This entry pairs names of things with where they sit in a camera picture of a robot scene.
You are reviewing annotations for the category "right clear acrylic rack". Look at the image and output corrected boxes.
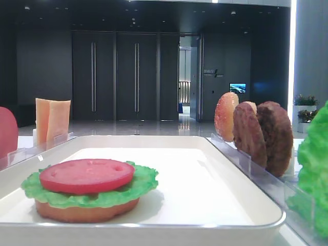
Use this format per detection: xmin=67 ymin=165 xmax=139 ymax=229
xmin=210 ymin=133 xmax=327 ymax=245

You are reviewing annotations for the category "brown meat patty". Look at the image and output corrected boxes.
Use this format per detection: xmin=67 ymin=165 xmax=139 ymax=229
xmin=233 ymin=101 xmax=268 ymax=168
xmin=257 ymin=101 xmax=293 ymax=177

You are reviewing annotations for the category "small blue wall screen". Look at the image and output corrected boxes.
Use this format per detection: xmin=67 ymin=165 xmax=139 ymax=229
xmin=229 ymin=83 xmax=246 ymax=94

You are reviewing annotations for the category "green lettuce leaf on bread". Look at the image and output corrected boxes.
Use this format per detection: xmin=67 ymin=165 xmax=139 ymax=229
xmin=21 ymin=161 xmax=158 ymax=209

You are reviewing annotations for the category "bottom bread slice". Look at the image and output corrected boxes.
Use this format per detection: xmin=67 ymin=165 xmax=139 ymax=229
xmin=35 ymin=198 xmax=139 ymax=223

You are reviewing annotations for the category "far sugared bread bun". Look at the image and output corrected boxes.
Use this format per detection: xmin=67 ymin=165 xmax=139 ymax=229
xmin=214 ymin=92 xmax=239 ymax=142

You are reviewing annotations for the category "left orange cheese slice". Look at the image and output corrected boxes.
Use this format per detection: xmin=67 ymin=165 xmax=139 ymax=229
xmin=35 ymin=98 xmax=50 ymax=145

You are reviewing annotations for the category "orange cheese slice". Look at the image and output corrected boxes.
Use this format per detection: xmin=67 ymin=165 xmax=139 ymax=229
xmin=35 ymin=98 xmax=50 ymax=145
xmin=47 ymin=100 xmax=71 ymax=150

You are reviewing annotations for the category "red tomato slice at left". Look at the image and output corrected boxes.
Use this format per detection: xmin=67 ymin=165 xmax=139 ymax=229
xmin=0 ymin=107 xmax=18 ymax=158

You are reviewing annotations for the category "red tomato slice on lettuce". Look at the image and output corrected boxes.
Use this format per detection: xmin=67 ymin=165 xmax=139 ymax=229
xmin=39 ymin=159 xmax=135 ymax=195

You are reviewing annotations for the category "clear acrylic rack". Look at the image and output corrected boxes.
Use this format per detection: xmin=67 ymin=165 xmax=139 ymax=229
xmin=210 ymin=133 xmax=327 ymax=245
xmin=1 ymin=133 xmax=73 ymax=171

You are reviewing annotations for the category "white planter with flowers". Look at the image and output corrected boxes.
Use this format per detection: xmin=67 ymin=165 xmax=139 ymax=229
xmin=292 ymin=94 xmax=318 ymax=133

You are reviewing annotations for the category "left clear acrylic rack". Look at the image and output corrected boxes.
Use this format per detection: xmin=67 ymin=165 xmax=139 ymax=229
xmin=1 ymin=133 xmax=73 ymax=171

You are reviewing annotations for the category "large green lettuce leaf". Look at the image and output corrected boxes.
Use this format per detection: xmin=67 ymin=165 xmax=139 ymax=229
xmin=287 ymin=104 xmax=327 ymax=239

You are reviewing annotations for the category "right orange cheese slice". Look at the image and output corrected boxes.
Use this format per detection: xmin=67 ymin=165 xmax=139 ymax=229
xmin=47 ymin=100 xmax=71 ymax=150

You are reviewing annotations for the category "sugared bread bun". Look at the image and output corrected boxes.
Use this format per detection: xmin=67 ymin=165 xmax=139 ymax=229
xmin=214 ymin=92 xmax=239 ymax=142
xmin=246 ymin=101 xmax=257 ymax=114

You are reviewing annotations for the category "white rectangular tray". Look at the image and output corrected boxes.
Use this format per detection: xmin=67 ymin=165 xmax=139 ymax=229
xmin=1 ymin=136 xmax=286 ymax=245

